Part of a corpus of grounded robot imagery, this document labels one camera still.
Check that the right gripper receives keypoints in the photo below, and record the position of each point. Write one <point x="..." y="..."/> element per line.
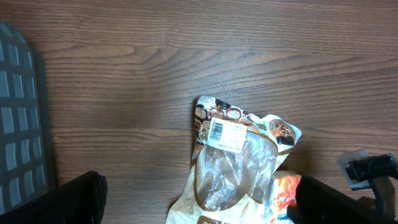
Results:
<point x="363" y="171"/>

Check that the grey plastic shopping basket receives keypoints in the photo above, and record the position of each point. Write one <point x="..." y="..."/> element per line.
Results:
<point x="27" y="162"/>

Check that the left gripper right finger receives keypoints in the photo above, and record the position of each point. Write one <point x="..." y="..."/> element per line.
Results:
<point x="318" y="203"/>

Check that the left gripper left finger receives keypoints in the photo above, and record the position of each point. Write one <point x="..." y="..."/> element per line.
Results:
<point x="81" y="200"/>

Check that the orange snack packet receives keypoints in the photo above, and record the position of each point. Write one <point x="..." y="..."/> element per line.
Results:
<point x="282" y="192"/>

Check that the clear brown bread bag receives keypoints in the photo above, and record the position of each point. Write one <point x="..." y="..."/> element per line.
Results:
<point x="234" y="158"/>

